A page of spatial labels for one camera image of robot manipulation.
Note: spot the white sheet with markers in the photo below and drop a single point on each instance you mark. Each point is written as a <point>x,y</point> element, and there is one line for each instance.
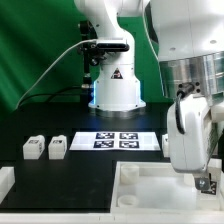
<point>137,141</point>

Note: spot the black camera on stand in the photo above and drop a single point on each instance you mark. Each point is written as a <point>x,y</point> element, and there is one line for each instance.
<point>91,55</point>

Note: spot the white left obstacle block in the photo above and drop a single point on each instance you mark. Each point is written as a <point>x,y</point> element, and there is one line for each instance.
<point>7,180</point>

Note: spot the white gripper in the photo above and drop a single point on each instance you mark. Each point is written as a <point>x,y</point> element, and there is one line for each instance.
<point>190,152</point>

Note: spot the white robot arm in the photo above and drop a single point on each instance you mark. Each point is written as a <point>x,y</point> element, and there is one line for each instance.
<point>148,49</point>

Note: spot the white square table top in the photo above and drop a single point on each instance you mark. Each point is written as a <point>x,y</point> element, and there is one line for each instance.
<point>151,187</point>

